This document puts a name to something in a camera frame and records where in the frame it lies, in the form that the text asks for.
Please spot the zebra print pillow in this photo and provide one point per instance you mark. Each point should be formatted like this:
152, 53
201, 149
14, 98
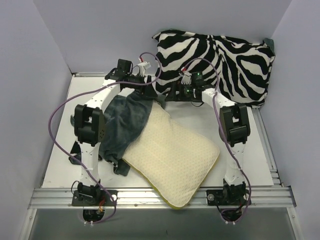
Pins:
241, 69

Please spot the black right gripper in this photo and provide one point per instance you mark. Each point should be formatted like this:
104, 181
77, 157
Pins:
175, 92

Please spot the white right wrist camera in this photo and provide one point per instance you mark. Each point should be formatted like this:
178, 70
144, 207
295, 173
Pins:
186, 77

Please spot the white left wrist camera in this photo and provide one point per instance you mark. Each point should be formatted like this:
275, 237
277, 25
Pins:
143, 66

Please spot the aluminium back rail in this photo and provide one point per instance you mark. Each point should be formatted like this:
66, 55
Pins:
90, 74

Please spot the cream quilted pillow yellow trim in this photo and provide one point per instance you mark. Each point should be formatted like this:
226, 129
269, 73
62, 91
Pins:
173, 159

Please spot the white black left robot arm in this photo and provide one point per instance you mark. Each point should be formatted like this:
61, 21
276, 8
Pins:
90, 127

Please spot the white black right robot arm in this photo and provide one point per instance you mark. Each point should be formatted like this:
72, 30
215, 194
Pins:
233, 126

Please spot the aluminium front rail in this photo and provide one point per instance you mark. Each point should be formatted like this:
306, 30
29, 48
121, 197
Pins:
147, 198

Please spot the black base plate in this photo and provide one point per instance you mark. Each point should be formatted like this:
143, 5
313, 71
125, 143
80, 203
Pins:
110, 197
219, 197

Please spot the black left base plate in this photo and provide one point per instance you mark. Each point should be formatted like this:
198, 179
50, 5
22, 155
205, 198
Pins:
110, 197

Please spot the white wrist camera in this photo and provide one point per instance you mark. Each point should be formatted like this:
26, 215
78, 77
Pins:
186, 77
143, 66

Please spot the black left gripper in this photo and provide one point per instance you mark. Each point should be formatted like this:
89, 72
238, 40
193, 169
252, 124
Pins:
149, 88

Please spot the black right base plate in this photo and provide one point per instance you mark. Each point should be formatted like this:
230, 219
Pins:
219, 197

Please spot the grey zebra pillowcase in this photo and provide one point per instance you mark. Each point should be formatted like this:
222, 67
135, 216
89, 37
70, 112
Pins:
125, 118

